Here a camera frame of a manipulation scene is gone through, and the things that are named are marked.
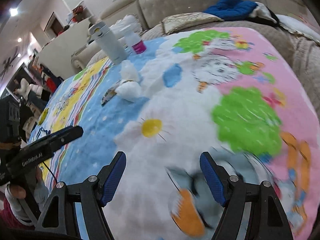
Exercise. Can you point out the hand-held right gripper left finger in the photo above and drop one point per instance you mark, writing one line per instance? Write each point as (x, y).
(113, 177)

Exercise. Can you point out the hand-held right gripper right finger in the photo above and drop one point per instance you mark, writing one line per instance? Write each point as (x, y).
(212, 177)

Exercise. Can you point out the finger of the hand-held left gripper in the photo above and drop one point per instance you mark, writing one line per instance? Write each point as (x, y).
(67, 135)

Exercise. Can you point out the red sleeved left forearm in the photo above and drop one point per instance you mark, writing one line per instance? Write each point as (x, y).
(10, 220)

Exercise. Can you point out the person's left hand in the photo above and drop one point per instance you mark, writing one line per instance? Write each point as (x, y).
(41, 190)

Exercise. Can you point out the printed cartoon blanket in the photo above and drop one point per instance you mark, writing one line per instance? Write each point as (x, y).
(190, 130)

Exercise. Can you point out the small dark printed wrapper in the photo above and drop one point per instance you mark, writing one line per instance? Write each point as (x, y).
(108, 96)

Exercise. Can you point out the white crumpled tissue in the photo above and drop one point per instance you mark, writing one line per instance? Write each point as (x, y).
(128, 71)
(130, 91)

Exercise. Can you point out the white thermos bottle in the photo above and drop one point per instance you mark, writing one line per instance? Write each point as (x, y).
(110, 43)

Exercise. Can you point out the brown door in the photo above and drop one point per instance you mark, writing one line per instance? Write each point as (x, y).
(55, 23)

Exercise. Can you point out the white pill bottle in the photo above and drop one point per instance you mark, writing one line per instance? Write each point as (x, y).
(136, 43)

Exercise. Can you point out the white ruffled pillow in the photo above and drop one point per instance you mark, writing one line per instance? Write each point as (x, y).
(125, 23)

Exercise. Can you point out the gold patterned cushion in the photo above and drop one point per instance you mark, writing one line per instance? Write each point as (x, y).
(192, 21)

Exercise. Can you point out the black and white garment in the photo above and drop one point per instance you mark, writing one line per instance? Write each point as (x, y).
(263, 13)

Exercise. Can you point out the blue knitted cloth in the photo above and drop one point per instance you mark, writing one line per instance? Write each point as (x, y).
(231, 6)

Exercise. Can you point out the plain white pillow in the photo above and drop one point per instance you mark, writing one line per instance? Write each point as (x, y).
(297, 27)

